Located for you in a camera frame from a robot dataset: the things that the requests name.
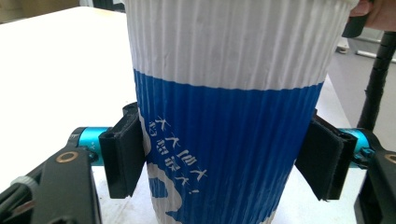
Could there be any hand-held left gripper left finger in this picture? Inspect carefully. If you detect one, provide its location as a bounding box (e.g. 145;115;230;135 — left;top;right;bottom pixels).
76;102;147;200

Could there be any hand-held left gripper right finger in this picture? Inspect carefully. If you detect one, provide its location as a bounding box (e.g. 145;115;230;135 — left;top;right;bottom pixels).
294;108;376;201

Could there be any blue and white paper cup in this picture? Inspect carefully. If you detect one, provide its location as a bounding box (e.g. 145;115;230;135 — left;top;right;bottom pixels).
122;0;359;224

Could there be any white table mat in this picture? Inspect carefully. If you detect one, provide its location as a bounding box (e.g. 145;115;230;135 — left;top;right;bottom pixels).
0;6;367;224

